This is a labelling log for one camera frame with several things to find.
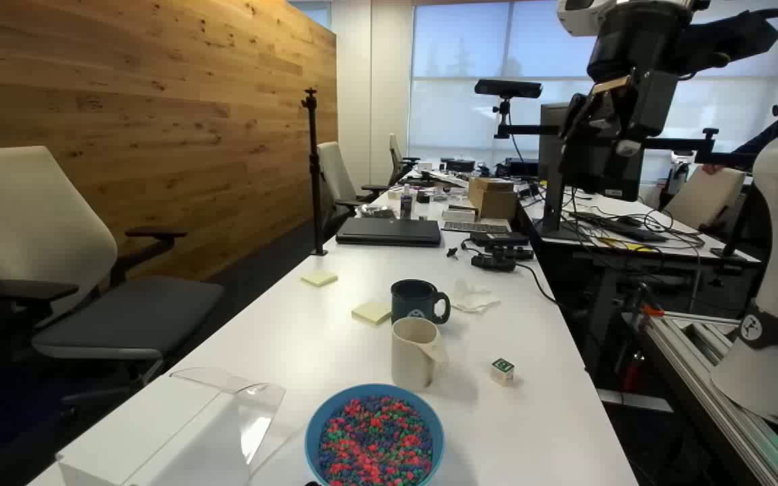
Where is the black tripod pole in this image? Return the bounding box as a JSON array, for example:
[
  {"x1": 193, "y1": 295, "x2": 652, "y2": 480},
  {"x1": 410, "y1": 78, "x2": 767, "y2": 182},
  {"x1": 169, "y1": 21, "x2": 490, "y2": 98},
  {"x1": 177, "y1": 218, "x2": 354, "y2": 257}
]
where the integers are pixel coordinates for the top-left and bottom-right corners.
[{"x1": 301, "y1": 87, "x2": 332, "y2": 260}]

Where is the colourful beads pile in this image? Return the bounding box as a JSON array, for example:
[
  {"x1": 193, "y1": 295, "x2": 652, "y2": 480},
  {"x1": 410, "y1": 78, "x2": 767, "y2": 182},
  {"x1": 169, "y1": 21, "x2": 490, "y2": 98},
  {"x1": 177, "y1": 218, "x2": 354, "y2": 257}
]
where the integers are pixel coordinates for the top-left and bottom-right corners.
[{"x1": 317, "y1": 395, "x2": 435, "y2": 486}]

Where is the white office chair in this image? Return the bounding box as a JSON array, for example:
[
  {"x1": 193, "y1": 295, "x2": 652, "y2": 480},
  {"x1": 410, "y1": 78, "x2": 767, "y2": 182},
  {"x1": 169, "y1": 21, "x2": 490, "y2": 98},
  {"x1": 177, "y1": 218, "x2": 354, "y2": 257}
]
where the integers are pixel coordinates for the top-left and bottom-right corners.
[{"x1": 314, "y1": 141, "x2": 396, "y2": 218}]

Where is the white chair grey seat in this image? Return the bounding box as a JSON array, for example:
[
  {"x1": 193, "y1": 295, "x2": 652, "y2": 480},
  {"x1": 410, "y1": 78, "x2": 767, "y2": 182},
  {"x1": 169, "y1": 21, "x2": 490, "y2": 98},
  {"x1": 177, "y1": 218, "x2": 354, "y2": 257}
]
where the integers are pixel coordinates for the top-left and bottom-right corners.
[{"x1": 0, "y1": 143, "x2": 227, "y2": 391}]

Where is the grey computer monitor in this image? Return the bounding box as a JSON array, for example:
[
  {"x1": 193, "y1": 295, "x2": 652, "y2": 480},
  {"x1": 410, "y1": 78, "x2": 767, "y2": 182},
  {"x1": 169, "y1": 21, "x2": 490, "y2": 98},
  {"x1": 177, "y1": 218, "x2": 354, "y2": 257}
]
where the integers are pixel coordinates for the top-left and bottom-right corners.
[{"x1": 539, "y1": 99, "x2": 583, "y2": 240}]

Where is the white paper cup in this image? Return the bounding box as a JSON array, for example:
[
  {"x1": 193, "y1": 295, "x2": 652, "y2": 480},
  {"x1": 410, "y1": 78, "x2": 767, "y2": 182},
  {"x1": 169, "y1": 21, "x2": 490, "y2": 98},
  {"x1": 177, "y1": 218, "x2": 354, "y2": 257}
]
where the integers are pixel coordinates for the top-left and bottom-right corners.
[{"x1": 389, "y1": 315, "x2": 446, "y2": 395}]

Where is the black laptop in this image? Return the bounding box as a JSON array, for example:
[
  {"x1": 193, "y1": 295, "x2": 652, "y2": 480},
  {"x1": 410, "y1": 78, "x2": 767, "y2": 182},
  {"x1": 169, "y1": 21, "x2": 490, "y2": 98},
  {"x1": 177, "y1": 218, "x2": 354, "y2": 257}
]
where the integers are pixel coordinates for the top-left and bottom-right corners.
[{"x1": 332, "y1": 215, "x2": 446, "y2": 248}]

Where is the beige office chair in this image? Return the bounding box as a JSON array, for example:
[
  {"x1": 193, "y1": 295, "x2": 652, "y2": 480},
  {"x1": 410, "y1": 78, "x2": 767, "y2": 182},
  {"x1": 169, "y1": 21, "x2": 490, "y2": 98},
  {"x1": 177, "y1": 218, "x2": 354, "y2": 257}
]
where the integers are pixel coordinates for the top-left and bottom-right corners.
[{"x1": 663, "y1": 165, "x2": 752, "y2": 232}]

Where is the black table cable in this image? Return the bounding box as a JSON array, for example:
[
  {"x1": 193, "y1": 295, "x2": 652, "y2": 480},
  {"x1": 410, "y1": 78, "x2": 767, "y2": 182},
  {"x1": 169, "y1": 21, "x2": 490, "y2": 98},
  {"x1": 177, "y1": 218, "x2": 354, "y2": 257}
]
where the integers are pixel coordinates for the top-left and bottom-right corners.
[{"x1": 514, "y1": 257, "x2": 559, "y2": 306}]

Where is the clear plastic lidded box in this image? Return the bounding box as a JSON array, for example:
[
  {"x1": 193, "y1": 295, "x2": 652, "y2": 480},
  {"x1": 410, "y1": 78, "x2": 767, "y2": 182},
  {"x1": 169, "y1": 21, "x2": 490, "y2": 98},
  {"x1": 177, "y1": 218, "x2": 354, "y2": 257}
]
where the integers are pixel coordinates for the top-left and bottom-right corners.
[{"x1": 54, "y1": 365, "x2": 290, "y2": 486}]

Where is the black stereo camera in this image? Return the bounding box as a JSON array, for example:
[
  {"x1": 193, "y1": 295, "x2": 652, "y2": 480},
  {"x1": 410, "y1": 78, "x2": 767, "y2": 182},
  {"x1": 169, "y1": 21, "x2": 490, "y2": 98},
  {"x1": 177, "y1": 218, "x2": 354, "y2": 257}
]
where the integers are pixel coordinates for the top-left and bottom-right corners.
[{"x1": 473, "y1": 76, "x2": 545, "y2": 102}]

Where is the cardboard box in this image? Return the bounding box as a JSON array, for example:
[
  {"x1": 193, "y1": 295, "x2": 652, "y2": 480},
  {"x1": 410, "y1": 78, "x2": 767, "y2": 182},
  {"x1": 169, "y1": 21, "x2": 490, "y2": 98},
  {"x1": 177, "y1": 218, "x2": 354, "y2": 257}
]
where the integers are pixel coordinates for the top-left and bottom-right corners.
[{"x1": 466, "y1": 175, "x2": 521, "y2": 224}]

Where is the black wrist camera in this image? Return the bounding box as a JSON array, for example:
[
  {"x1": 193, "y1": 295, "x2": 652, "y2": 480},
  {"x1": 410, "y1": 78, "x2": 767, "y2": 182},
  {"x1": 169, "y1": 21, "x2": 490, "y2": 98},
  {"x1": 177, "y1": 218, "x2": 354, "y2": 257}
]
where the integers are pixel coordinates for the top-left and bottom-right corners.
[{"x1": 676, "y1": 8, "x2": 778, "y2": 78}]

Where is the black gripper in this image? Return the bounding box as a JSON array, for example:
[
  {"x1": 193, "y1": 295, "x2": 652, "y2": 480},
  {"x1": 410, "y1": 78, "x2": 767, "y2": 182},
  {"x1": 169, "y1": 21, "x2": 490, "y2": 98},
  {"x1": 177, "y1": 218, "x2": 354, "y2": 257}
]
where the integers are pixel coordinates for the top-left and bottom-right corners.
[{"x1": 556, "y1": 0, "x2": 695, "y2": 202}]

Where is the black electronic device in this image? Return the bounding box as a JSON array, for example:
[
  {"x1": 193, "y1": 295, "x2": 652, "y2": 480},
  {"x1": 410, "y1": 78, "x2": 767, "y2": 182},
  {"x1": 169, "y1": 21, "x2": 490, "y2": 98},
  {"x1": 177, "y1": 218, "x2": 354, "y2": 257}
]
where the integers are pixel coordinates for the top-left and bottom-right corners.
[{"x1": 468, "y1": 230, "x2": 539, "y2": 276}]

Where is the blue bowl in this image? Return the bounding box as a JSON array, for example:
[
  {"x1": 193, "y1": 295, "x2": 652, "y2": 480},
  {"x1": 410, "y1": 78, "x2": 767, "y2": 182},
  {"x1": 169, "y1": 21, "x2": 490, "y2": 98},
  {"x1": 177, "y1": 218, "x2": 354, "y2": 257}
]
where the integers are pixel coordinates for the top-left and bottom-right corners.
[{"x1": 302, "y1": 380, "x2": 448, "y2": 486}]

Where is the black desk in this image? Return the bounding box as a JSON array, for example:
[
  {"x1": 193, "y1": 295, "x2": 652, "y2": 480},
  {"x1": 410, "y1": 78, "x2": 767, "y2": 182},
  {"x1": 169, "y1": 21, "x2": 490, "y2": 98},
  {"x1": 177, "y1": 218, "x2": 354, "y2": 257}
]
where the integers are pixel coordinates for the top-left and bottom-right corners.
[{"x1": 510, "y1": 188, "x2": 767, "y2": 372}]

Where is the aluminium frame rail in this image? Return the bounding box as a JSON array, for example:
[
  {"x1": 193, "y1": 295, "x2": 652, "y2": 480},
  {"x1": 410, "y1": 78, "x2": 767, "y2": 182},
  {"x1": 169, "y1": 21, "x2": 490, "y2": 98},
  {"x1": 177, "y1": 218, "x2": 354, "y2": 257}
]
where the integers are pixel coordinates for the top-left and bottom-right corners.
[{"x1": 624, "y1": 302, "x2": 778, "y2": 486}]

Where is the black camera boom stand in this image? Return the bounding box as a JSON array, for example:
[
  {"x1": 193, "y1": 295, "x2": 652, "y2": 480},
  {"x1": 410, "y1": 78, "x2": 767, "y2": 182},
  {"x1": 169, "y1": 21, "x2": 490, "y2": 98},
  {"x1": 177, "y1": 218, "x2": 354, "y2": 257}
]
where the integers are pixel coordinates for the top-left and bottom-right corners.
[{"x1": 491, "y1": 95, "x2": 724, "y2": 168}]

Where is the small green white cube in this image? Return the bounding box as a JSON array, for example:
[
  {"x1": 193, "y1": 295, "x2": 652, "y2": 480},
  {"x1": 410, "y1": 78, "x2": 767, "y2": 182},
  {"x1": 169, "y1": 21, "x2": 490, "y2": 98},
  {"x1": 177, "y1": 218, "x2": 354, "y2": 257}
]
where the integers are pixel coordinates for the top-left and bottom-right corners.
[{"x1": 490, "y1": 357, "x2": 520, "y2": 387}]

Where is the crumpled clear plastic wrap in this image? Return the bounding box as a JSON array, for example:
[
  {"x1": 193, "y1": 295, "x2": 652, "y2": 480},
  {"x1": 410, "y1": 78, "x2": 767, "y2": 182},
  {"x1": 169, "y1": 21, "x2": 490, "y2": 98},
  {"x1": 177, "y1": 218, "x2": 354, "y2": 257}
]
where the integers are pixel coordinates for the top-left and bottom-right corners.
[{"x1": 448, "y1": 278, "x2": 504, "y2": 315}]

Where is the yellow sticky note pad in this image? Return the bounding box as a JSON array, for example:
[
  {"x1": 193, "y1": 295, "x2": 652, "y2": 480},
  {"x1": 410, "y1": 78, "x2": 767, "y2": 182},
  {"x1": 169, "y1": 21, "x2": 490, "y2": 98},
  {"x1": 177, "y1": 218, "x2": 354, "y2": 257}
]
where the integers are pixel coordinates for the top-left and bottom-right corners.
[
  {"x1": 301, "y1": 267, "x2": 342, "y2": 292},
  {"x1": 348, "y1": 300, "x2": 396, "y2": 326}
]

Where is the dark blue mug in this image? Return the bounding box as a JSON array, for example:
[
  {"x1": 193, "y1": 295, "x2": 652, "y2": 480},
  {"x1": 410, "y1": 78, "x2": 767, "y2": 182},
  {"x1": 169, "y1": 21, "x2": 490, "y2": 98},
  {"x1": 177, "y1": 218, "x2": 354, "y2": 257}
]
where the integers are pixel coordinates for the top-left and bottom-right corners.
[{"x1": 389, "y1": 276, "x2": 455, "y2": 326}]

